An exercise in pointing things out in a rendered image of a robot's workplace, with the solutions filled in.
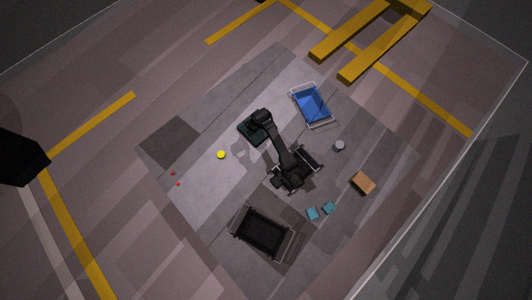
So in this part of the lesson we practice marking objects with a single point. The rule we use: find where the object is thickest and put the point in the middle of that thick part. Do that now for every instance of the tan rectangular box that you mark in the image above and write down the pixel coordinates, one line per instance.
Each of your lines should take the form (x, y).
(362, 183)

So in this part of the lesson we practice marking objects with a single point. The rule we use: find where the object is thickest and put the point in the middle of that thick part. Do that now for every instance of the small teal block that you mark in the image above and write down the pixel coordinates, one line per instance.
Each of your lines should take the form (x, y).
(312, 213)
(328, 208)

